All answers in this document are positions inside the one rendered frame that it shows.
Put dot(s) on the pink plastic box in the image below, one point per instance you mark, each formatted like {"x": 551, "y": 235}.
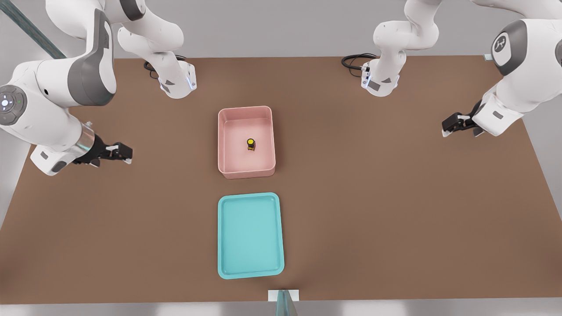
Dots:
{"x": 246, "y": 166}

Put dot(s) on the small yellow-capped button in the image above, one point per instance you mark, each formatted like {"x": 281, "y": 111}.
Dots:
{"x": 250, "y": 144}

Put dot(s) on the pale blue-green tray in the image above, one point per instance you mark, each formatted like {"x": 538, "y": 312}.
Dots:
{"x": 250, "y": 237}

